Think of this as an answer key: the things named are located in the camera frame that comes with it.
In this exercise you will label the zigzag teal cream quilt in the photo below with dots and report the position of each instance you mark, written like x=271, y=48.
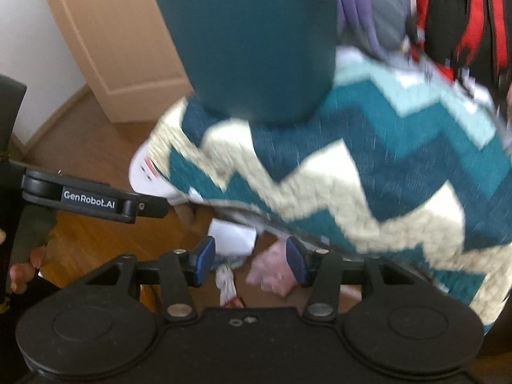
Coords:
x=360, y=160

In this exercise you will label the beige wooden door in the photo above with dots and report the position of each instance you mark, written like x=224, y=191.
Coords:
x=120, y=48

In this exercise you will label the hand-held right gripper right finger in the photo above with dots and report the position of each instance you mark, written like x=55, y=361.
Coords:
x=296, y=260

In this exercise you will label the person's left hand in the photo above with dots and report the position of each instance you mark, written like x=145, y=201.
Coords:
x=22, y=276

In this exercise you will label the red black backpack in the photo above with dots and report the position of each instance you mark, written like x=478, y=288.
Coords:
x=448, y=16

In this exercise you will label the white cabinet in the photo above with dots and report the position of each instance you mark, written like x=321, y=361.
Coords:
x=36, y=68

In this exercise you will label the red plastic bag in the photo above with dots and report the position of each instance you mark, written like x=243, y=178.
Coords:
x=236, y=302

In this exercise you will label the teal trash bin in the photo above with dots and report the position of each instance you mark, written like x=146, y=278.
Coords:
x=248, y=40

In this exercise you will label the white round stool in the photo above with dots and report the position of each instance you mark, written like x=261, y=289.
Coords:
x=148, y=176

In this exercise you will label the purple grey backpack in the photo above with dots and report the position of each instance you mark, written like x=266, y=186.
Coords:
x=372, y=12

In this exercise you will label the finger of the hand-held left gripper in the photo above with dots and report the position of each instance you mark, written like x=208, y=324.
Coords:
x=152, y=207

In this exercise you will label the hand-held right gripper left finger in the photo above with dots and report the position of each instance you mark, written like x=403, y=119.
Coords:
x=206, y=258

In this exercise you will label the pink cloth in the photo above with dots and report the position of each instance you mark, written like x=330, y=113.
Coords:
x=268, y=272

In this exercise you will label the white paper sheet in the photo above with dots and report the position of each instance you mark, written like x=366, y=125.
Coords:
x=230, y=234

